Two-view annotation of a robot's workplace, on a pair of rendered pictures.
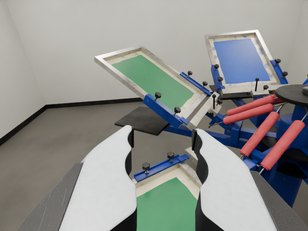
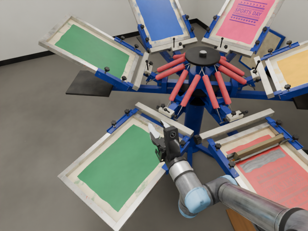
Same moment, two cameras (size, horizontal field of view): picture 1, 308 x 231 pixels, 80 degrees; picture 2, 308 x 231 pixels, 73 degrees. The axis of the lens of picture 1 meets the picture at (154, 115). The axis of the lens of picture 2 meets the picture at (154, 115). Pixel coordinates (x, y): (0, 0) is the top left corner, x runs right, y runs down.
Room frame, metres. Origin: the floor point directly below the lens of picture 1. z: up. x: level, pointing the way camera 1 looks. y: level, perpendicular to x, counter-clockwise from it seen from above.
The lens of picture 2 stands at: (-0.39, 0.23, 2.31)
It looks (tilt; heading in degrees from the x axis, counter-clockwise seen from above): 47 degrees down; 336
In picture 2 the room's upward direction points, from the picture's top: 3 degrees counter-clockwise
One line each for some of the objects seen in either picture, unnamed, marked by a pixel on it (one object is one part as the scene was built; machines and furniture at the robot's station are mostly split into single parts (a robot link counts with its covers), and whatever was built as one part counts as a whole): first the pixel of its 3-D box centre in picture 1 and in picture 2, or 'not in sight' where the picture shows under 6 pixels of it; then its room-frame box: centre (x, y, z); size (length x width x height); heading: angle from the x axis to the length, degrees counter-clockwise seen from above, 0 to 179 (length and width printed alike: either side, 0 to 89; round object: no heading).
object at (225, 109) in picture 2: not in sight; (228, 115); (0.43, -0.82, 1.02); 0.17 x 0.06 x 0.05; 176
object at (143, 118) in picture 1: (191, 131); (133, 87); (1.29, -0.30, 0.91); 1.34 x 0.41 x 0.08; 56
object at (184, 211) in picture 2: not in sight; (193, 200); (-0.19, 0.00, 1.56); 0.11 x 0.08 x 0.11; 86
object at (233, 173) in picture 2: not in sight; (222, 160); (0.13, -0.52, 0.97); 0.30 x 0.05 x 0.07; 176
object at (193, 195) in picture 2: not in sight; (192, 191); (-0.19, 0.02, 1.65); 0.11 x 0.08 x 0.09; 176
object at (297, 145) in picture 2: not in sight; (283, 135); (0.09, -1.08, 0.97); 0.30 x 0.05 x 0.07; 176
